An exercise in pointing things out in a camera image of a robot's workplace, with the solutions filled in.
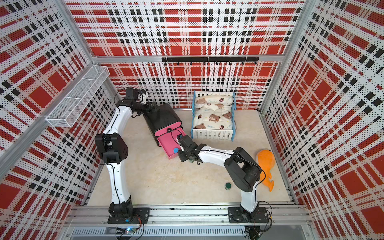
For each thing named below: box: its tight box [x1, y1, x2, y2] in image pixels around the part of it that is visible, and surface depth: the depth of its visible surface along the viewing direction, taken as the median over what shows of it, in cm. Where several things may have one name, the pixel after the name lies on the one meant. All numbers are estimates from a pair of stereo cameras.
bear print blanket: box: [193, 95, 234, 130], surface depth 107 cm
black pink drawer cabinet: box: [143, 103, 187, 159], surface depth 94 cm
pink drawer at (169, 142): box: [157, 127, 186, 160], surface depth 93 cm
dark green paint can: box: [224, 182, 232, 191], surface depth 82 cm
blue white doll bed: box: [191, 91, 237, 142], surface depth 106 cm
